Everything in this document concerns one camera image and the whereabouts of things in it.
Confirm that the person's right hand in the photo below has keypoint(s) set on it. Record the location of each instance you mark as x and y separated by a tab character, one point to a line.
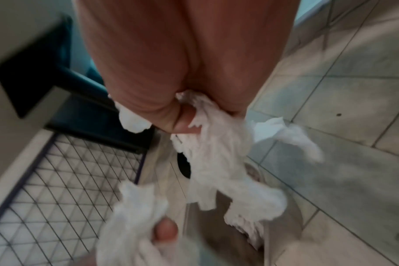
173	52

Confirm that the person's left hand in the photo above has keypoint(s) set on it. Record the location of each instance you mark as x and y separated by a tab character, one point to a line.
166	231

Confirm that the white tissue piece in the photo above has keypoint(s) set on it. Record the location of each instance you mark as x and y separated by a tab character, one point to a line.
130	220
219	155

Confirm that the small grey waste bin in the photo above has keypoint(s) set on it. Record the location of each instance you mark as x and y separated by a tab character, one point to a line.
285	215

